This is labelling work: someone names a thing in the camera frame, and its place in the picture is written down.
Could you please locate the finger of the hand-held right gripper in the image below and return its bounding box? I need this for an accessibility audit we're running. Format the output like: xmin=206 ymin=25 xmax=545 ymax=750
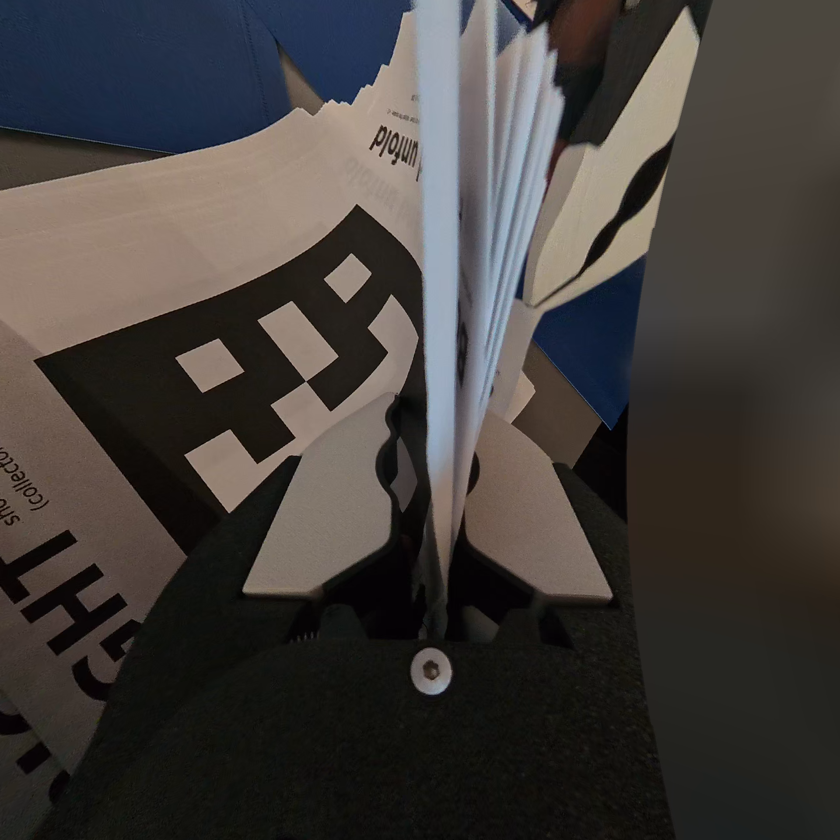
xmin=524 ymin=133 xmax=677 ymax=311
xmin=600 ymin=10 xmax=706 ymax=280

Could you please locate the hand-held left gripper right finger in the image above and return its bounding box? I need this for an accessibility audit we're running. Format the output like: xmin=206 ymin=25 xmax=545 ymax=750
xmin=462 ymin=419 xmax=616 ymax=606

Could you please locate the pile of printed paper sheets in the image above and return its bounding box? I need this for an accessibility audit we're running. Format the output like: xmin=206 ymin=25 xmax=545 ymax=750
xmin=0 ymin=13 xmax=536 ymax=808

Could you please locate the blue folder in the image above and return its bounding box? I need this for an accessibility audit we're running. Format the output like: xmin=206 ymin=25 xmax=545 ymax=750
xmin=0 ymin=0 xmax=421 ymax=155
xmin=530 ymin=252 xmax=651 ymax=429

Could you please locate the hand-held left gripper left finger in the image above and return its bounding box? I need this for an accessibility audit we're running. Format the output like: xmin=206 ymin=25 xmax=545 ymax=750
xmin=241 ymin=392 xmax=404 ymax=601

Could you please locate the sheaf of white paper sheets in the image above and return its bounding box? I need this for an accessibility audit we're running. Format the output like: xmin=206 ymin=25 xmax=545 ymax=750
xmin=413 ymin=0 xmax=568 ymax=641

